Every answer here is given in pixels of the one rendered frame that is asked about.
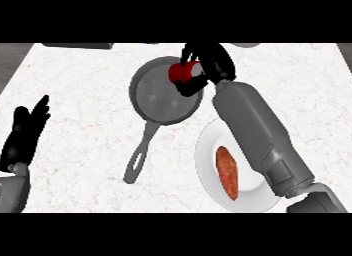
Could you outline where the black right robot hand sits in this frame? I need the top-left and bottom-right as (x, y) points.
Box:
(173, 43), (238, 98)

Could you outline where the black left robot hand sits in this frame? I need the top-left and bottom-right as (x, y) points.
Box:
(0, 94), (52, 174)

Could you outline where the red can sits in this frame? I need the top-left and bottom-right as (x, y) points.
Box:
(167, 61), (206, 84)

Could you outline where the grey frying pan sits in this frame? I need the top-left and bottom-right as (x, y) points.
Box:
(122, 55), (206, 185)

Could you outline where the white plate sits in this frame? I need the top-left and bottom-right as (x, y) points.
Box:
(194, 117), (284, 214)

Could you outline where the pale grey round object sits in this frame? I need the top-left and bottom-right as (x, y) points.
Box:
(229, 42), (262, 49)

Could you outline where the dark grey flat object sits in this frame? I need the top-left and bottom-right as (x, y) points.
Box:
(40, 42), (116, 51)

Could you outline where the orange-brown sweet potato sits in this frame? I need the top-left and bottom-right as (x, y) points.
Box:
(215, 145), (241, 202)

